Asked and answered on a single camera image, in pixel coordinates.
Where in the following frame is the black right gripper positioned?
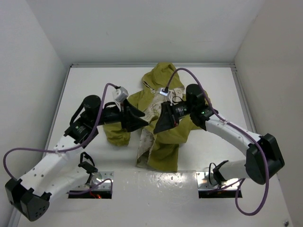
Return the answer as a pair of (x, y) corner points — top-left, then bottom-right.
(152, 101), (194, 133)

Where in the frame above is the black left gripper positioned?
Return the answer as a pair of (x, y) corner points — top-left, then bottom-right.
(92, 97), (148, 131)

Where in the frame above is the olive green hooded jacket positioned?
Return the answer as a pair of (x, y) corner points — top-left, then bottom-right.
(103, 61), (211, 173)

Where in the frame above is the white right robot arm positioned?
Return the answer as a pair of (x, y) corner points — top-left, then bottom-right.
(153, 84), (285, 185)

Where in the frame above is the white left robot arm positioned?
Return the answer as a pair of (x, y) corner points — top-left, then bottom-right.
(5, 95), (148, 221)

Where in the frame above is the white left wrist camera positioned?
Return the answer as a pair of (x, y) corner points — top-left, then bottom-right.
(112, 87), (129, 103)

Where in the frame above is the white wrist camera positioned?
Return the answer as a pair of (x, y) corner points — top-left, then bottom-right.
(112, 87), (129, 103)
(159, 87), (170, 97)

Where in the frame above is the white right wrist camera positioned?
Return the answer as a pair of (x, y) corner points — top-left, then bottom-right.
(159, 87), (170, 97)

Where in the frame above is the aluminium table frame rail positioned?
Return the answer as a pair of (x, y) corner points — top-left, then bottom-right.
(70, 62), (236, 68)

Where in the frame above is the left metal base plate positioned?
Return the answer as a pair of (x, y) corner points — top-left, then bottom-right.
(68, 172), (114, 199)

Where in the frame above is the metal base plate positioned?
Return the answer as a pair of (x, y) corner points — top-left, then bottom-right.
(68, 172), (114, 199)
(196, 171), (240, 199)

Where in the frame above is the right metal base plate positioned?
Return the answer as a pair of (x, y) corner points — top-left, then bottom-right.
(196, 171), (240, 199)

